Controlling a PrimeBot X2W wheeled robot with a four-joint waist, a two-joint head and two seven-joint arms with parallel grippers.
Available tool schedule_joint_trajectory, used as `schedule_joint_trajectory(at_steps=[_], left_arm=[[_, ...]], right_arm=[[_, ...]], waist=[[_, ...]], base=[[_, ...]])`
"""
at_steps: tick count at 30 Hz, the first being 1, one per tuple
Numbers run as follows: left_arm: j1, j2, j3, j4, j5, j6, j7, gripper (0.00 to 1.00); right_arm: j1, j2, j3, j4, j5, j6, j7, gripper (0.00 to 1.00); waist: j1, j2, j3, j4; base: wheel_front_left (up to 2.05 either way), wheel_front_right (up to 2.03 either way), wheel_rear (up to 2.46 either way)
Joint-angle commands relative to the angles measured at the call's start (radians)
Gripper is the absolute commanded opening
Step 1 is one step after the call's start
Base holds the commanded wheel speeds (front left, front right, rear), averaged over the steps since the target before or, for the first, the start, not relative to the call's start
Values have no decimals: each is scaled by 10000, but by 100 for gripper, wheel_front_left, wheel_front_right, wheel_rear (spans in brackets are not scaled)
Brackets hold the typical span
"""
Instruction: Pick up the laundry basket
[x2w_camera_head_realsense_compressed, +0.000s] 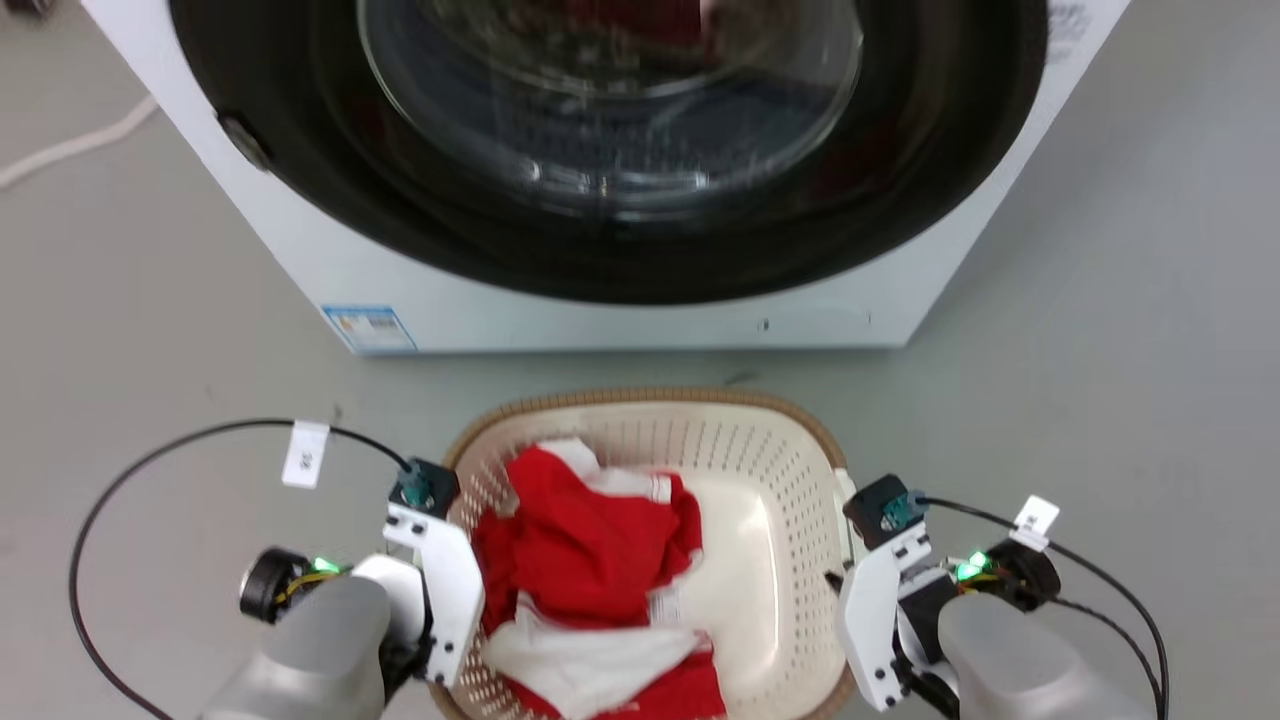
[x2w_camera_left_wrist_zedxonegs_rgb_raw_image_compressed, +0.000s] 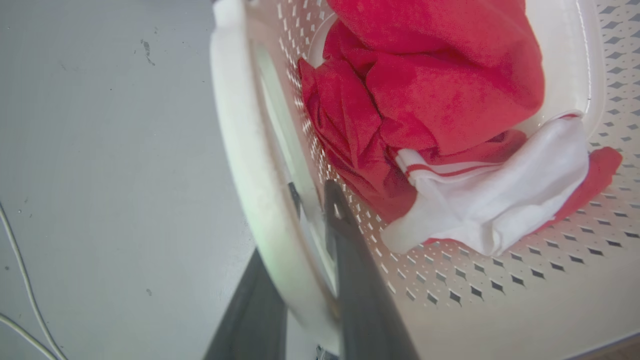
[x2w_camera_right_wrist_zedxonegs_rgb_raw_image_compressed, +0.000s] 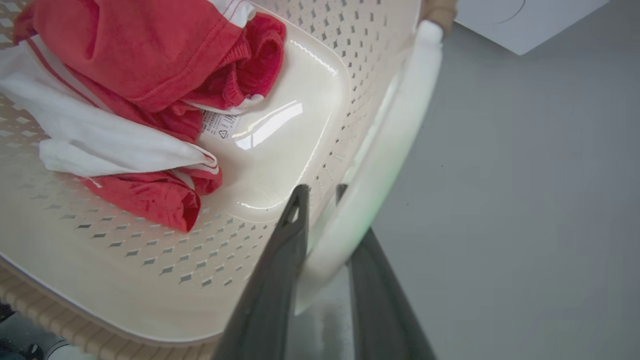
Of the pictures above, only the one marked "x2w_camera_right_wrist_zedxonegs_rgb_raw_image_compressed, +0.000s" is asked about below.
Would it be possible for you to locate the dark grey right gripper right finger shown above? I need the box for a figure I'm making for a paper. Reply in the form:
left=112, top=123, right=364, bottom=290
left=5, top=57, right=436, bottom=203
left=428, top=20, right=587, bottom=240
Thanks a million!
left=335, top=183, right=437, bottom=360

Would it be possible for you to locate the white barcode label sticker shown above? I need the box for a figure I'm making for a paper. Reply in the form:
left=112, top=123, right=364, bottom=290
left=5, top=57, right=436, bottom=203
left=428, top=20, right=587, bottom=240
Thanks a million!
left=201, top=110, right=242, bottom=142

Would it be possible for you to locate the red and white garment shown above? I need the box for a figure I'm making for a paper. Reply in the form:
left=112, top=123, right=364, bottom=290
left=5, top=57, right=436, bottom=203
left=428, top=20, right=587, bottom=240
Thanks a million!
left=0, top=0, right=287, bottom=233

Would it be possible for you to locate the white washing machine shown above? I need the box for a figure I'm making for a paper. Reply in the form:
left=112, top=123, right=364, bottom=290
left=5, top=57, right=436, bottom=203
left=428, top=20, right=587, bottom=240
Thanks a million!
left=454, top=0, right=611, bottom=56

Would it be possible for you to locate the cream perforated laundry basket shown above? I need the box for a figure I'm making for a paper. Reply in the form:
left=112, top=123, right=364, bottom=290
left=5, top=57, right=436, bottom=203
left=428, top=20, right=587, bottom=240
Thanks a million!
left=0, top=0, right=458, bottom=360

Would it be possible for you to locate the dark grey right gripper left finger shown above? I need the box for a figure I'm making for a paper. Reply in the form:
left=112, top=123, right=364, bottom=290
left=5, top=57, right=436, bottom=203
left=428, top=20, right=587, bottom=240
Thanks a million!
left=212, top=184, right=311, bottom=360

